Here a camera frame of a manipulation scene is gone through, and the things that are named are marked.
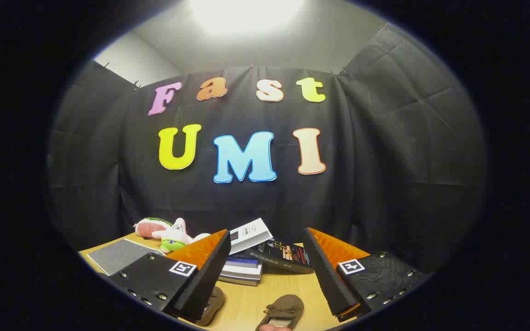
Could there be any grey fabric storage box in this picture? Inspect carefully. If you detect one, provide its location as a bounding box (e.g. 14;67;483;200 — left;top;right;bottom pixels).
87;238;164;276

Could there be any brown fuzzy shoe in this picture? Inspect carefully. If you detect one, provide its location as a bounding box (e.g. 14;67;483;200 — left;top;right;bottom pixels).
256;294;305;331
198;286;225;326

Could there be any blue book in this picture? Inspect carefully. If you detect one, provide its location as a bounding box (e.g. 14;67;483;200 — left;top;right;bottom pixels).
227;257;259;268

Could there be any ceiling light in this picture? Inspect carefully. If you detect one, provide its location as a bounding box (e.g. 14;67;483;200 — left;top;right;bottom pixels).
187;0;305;35

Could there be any black leaning book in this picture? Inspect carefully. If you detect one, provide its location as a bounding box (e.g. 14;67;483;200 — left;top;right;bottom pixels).
247;238;314;275

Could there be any white leaning book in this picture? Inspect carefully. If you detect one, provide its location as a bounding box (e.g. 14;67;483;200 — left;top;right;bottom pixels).
228;218;274;255

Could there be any thick white book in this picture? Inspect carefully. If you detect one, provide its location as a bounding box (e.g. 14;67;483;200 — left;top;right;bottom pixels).
221;264;264;281

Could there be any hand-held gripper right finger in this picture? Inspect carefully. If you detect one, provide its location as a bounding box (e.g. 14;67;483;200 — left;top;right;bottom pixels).
303;227;432;322

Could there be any watermelon plush toy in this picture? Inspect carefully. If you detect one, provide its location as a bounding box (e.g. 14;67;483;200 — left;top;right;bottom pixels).
134;217;173;240

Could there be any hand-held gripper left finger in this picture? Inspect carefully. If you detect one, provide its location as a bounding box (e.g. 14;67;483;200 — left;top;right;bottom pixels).
109;229;232;322

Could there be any pink star plush toy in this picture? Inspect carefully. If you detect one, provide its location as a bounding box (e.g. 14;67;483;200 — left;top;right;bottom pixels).
152;218;194;254

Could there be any black cover book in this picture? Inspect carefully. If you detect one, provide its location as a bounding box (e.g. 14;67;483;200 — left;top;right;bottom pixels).
218;275;261;287

